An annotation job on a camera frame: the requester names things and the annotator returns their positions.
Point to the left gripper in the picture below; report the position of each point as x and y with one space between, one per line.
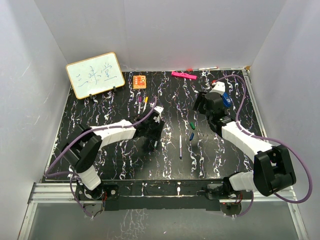
156 135

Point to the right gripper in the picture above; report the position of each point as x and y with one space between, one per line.
198 101

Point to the green pen cap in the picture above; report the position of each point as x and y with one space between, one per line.
192 125

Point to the white pen yellow end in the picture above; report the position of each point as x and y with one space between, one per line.
145 103

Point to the white pen purple end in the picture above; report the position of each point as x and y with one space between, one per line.
139 104

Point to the white pen blue end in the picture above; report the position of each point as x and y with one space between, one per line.
180 147

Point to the white pen red end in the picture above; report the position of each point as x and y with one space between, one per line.
202 69

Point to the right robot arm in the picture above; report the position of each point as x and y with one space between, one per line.
273 170

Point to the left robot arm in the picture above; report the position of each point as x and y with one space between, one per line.
85 142

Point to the blue pen cap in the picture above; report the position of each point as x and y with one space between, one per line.
191 136

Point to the blue stapler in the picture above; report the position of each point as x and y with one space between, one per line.
226 100

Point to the pink plastic clip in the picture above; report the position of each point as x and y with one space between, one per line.
183 75

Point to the orange card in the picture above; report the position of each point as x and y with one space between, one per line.
139 82

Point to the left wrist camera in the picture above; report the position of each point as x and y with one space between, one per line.
157 114

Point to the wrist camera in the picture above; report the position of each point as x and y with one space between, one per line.
157 114
218 87

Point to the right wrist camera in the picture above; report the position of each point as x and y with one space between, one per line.
218 87

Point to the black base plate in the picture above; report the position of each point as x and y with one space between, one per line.
161 194

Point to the small whiteboard wooden frame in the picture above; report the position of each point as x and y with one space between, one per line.
95 75

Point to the aluminium rail frame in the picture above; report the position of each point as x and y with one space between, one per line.
166 158

